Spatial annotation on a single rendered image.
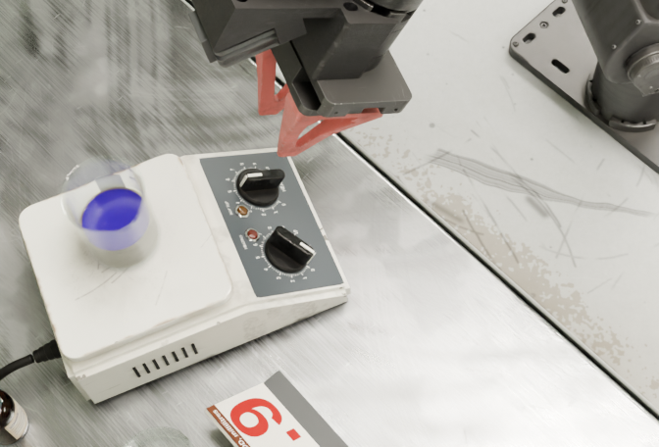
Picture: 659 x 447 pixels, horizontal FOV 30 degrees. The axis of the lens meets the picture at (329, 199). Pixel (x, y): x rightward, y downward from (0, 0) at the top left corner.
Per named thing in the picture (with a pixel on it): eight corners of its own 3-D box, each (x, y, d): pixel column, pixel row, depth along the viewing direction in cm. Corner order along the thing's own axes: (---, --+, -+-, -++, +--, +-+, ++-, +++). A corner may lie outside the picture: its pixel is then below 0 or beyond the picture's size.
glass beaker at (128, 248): (72, 236, 84) (39, 183, 76) (136, 190, 85) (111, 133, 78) (121, 300, 81) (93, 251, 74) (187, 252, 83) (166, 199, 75)
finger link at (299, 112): (254, 186, 79) (315, 95, 73) (216, 99, 82) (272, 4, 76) (340, 177, 83) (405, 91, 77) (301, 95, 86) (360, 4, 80)
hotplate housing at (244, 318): (287, 160, 95) (278, 107, 88) (354, 306, 89) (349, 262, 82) (13, 267, 92) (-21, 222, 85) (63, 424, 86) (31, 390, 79)
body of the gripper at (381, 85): (315, 124, 73) (371, 42, 68) (254, -5, 78) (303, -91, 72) (401, 118, 77) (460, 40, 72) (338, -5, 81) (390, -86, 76)
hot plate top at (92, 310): (179, 153, 86) (177, 147, 86) (239, 299, 81) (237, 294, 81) (17, 216, 85) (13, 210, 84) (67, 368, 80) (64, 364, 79)
